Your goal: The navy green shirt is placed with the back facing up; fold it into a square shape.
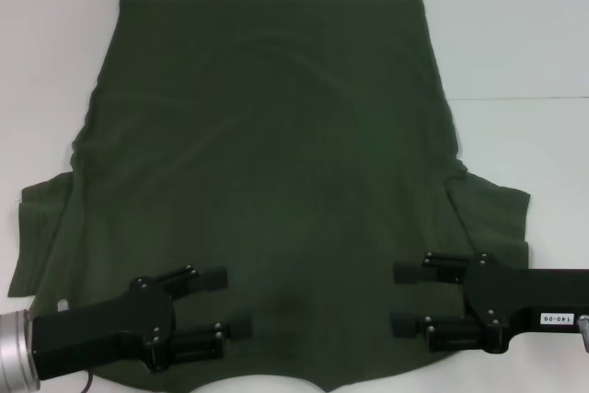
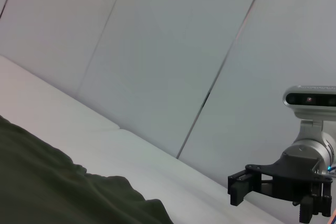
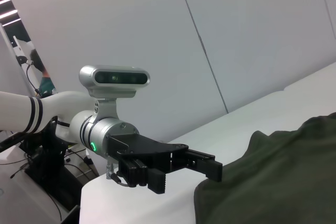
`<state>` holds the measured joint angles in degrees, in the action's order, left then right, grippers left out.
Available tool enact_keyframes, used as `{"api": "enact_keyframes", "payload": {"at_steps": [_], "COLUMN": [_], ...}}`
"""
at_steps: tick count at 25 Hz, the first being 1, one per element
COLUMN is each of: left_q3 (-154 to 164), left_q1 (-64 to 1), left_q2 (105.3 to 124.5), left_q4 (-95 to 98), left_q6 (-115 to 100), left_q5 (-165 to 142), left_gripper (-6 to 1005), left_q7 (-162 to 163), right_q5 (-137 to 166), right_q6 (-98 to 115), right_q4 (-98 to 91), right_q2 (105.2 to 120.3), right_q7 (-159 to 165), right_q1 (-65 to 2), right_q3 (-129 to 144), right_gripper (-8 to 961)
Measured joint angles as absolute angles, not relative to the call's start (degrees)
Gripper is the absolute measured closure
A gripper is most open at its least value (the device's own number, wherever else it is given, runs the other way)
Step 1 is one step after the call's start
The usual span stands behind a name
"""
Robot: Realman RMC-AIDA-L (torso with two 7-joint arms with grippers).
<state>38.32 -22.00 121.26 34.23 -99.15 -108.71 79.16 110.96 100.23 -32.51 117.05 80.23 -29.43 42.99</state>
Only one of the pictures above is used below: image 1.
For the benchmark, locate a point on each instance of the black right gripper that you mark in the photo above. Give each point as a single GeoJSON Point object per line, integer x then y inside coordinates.
{"type": "Point", "coordinates": [515, 296]}

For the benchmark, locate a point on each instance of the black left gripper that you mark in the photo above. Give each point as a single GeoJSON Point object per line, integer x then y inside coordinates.
{"type": "Point", "coordinates": [101, 328]}

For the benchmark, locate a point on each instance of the dark green t-shirt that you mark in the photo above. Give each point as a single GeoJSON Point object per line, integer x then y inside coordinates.
{"type": "Point", "coordinates": [276, 135]}

